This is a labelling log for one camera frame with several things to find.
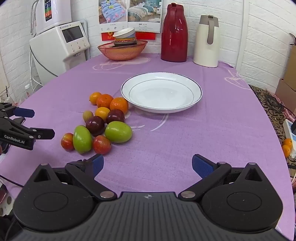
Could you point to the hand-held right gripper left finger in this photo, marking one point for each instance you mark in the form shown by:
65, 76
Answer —
98, 163

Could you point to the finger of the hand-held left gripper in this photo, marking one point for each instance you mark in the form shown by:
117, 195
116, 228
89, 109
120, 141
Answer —
44, 134
24, 112

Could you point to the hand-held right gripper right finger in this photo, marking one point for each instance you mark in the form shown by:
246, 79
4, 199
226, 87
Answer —
201, 165

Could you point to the oblong green fruit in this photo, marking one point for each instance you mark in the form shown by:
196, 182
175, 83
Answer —
82, 139

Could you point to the round green fruit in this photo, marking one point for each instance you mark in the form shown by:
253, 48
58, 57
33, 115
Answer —
118, 131

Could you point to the dark red plum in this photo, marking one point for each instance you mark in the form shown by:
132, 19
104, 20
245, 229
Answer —
115, 115
95, 125

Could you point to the brown longan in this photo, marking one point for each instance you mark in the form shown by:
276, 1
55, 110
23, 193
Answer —
87, 115

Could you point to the white plate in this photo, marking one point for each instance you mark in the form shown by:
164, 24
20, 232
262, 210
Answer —
161, 92

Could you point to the small red fruit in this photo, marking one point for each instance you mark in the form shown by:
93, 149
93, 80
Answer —
66, 141
101, 144

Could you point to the purple tablecloth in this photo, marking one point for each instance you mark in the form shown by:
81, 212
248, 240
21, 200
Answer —
185, 134

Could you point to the white water purifier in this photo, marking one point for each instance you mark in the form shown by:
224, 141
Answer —
55, 53

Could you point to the small orange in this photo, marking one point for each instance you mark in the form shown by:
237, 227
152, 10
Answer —
286, 150
288, 143

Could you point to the leopard patterned cloth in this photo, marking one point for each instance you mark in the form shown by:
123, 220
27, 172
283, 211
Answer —
270, 109

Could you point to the white power strip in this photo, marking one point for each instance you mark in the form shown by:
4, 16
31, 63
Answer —
290, 129

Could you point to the pink printed blanket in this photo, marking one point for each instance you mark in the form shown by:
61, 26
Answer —
291, 114

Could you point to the low cardboard box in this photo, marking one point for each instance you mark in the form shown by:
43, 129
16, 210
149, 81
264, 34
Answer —
286, 92

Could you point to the orange glass bowl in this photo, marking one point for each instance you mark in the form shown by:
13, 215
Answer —
122, 53

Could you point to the white thermos jug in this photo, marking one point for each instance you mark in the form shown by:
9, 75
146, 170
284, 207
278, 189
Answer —
205, 51

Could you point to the stack of small bowls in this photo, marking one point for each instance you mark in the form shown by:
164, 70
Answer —
124, 42

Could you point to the white paper cup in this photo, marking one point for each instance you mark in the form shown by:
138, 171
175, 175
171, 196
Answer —
124, 33

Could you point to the red thermos jug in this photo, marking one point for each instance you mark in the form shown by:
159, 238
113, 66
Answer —
174, 34

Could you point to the tall cardboard box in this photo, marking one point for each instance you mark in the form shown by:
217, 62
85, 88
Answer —
292, 67

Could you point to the white wall-mounted appliance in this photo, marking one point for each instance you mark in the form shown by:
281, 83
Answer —
60, 16

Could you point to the blue bedding wall poster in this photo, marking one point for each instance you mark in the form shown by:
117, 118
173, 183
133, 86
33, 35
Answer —
113, 14

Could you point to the red paper wall sign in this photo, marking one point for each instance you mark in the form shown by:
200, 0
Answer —
148, 36

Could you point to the teal bedding wall poster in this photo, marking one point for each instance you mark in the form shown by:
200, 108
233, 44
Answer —
144, 14

